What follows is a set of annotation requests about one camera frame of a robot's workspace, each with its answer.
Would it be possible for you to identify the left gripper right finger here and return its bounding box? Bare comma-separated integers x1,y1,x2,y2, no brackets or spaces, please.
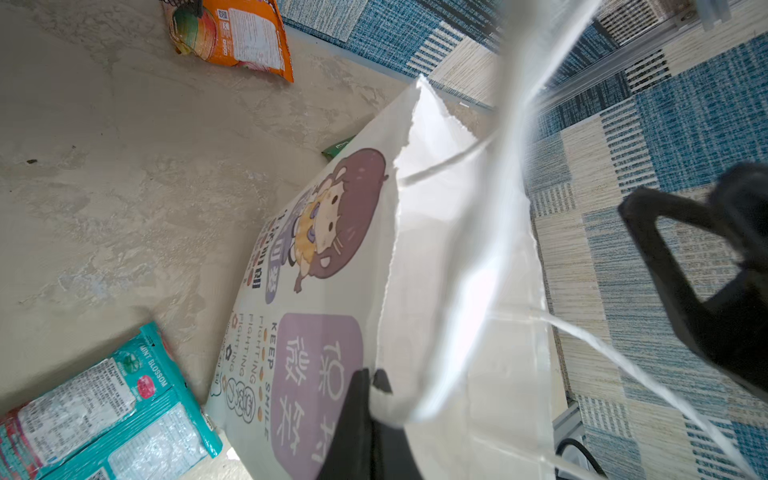
370,369,425,480

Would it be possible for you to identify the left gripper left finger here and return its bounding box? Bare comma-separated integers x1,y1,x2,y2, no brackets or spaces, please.
316,368,384,479

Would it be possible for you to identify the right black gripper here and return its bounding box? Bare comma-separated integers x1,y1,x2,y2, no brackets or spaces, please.
618,163,767,396

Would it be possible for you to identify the white paper bag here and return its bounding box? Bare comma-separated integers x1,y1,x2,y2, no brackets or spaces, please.
203,0,763,480

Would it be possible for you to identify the Fox's spring tea bag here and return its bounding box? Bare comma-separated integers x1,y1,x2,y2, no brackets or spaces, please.
321,136,354,161

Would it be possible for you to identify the teal mint candy bag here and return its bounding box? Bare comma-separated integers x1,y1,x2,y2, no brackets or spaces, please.
1,322,223,479

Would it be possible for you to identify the orange candy bag by shelf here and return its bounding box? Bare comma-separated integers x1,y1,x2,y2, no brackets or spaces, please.
161,0,294,83

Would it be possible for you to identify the black corrugated cable conduit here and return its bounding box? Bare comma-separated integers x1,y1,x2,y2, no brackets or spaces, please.
554,437,608,480

